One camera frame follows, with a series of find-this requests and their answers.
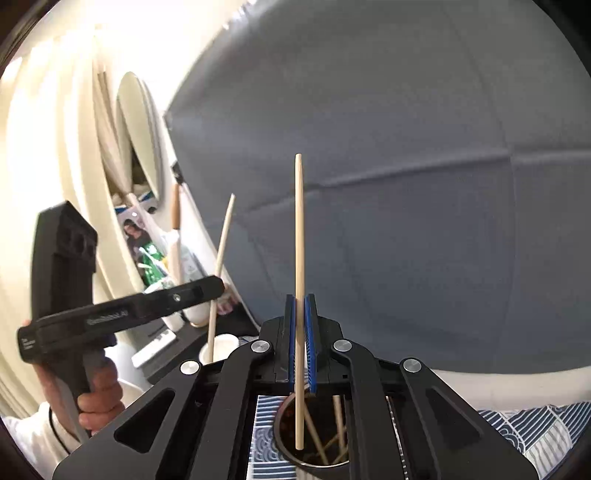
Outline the blue patterned tablecloth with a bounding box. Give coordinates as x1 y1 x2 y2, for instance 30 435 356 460
247 394 580 480

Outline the set of wooden chopsticks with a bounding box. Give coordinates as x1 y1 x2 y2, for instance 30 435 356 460
302 394 349 464

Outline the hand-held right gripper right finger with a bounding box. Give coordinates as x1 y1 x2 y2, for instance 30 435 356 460
305 294 539 480

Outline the round wall mirror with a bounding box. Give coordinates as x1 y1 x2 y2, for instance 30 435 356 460
115 71 163 199

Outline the white remote control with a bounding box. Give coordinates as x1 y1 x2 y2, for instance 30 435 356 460
131 332 178 367

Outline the green packet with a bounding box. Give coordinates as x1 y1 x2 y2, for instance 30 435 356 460
139 244 167 287

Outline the black cylindrical utensil holder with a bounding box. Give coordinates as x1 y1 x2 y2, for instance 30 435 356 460
273 392 356 480

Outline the beige mug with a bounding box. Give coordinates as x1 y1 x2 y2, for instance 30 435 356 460
198 335 241 365

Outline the person's left forearm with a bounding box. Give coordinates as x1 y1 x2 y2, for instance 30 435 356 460
0 401 88 469

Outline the wooden-handled hairbrush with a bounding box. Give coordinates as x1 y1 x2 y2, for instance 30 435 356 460
166 182 185 289

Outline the grey-blue backdrop cloth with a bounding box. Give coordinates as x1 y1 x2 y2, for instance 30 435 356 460
164 0 591 374

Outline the wall poster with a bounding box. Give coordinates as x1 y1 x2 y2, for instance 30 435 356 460
121 217 153 264

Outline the single wooden chopstick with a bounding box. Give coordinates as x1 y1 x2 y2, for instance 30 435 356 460
294 154 306 450
207 194 236 363

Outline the person's left hand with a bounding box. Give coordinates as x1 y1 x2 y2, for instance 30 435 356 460
39 355 125 437

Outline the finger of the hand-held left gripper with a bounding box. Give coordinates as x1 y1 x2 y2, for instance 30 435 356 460
139 276 226 319

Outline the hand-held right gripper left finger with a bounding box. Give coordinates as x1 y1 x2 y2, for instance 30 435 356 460
53 294 296 480

